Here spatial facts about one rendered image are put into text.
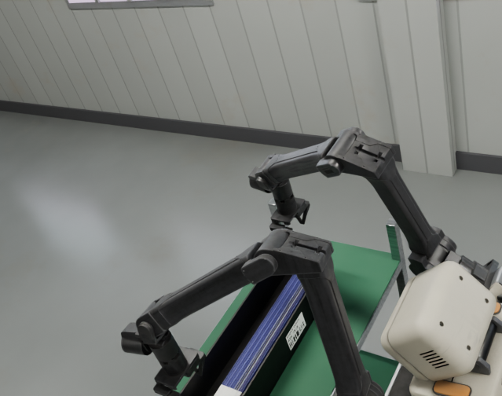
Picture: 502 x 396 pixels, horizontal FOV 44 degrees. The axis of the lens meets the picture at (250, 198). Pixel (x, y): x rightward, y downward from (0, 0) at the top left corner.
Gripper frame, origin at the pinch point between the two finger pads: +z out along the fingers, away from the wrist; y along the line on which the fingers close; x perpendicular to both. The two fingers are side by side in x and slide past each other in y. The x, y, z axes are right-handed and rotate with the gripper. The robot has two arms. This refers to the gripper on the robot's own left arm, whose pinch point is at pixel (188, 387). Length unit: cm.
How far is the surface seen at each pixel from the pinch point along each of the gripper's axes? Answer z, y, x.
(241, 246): 115, -139, -112
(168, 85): 71, -238, -224
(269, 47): 39, -236, -124
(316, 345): 20.9, -33.9, 13.2
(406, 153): 104, -225, -41
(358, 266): 21, -65, 13
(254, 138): 111, -234, -159
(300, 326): 16.0, -35.4, 8.7
